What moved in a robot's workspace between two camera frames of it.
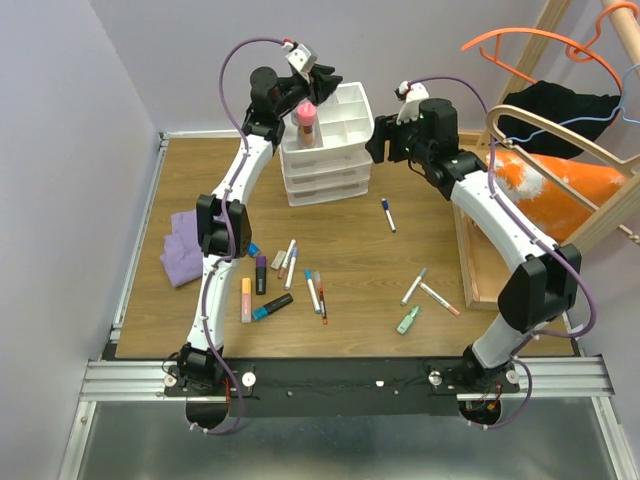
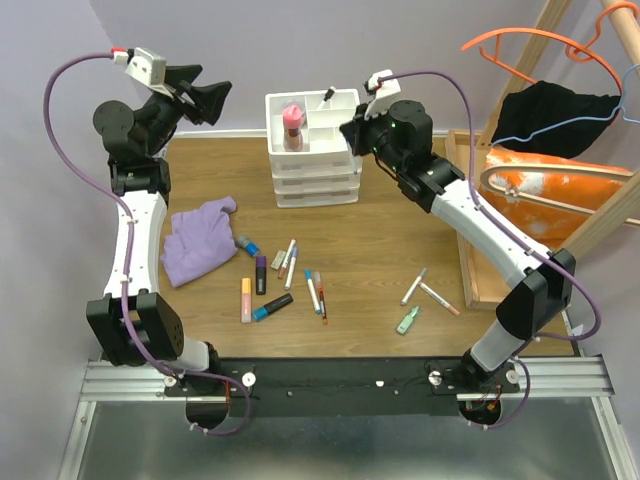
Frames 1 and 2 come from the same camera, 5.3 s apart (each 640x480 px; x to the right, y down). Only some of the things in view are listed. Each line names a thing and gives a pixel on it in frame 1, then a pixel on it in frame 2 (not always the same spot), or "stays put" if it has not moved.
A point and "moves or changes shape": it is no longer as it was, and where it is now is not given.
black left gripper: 322,83 → 208,99
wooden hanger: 628,162 → 552,170
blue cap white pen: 313,291 stays put
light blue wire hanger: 621,108 stays put
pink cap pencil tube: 306,116 → 293,119
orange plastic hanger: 578,50 stays put
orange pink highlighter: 246,300 stays put
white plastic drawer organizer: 338,166 moves or changes shape
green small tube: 407,320 stays put
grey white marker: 413,287 stays put
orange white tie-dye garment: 541,203 stays put
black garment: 587,113 stays put
